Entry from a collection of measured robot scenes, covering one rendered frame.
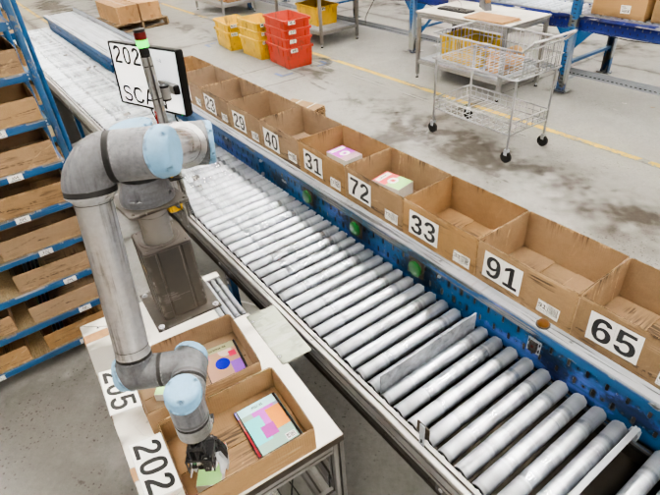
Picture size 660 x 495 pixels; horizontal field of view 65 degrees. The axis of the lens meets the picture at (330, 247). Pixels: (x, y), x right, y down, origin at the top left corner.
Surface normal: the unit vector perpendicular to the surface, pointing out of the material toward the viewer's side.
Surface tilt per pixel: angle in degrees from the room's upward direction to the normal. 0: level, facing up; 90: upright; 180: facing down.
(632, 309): 1
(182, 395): 3
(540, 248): 89
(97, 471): 0
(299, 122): 90
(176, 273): 90
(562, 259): 89
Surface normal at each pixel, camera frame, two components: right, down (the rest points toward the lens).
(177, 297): 0.54, 0.46
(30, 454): -0.06, -0.81
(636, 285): -0.80, 0.39
